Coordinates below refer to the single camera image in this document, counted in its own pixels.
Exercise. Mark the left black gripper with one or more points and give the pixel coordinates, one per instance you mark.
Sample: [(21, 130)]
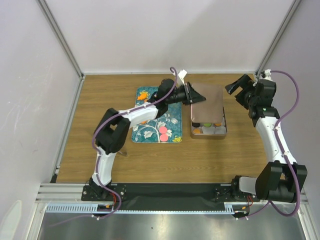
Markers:
[(191, 95)]

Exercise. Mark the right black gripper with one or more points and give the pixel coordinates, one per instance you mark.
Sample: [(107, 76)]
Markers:
[(243, 82)]

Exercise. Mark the black sandwich cookie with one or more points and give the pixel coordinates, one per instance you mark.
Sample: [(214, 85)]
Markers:
[(196, 125)]

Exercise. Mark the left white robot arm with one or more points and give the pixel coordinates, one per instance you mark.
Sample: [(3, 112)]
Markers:
[(111, 132)]

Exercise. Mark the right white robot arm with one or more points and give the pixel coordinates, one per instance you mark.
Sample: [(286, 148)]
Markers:
[(282, 178)]

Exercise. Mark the brown cookie tin box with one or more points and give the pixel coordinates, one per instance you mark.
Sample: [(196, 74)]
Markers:
[(211, 137)]

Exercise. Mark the teal floral serving tray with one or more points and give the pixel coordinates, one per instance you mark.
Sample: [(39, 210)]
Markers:
[(149, 133)]

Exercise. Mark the pink sandwich cookie upper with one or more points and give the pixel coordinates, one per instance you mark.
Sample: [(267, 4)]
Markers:
[(163, 130)]

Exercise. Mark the pink sandwich cookie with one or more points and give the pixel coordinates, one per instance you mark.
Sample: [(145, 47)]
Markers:
[(163, 137), (163, 130)]

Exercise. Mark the pink sandwich cookie lower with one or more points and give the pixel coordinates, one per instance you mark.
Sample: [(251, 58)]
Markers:
[(163, 137)]

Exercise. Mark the orange fish cookie top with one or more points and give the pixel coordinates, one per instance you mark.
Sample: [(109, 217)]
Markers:
[(143, 96)]

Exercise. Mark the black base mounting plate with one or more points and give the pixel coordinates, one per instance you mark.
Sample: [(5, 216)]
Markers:
[(183, 197)]

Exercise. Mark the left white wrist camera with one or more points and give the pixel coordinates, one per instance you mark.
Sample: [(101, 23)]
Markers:
[(181, 77)]

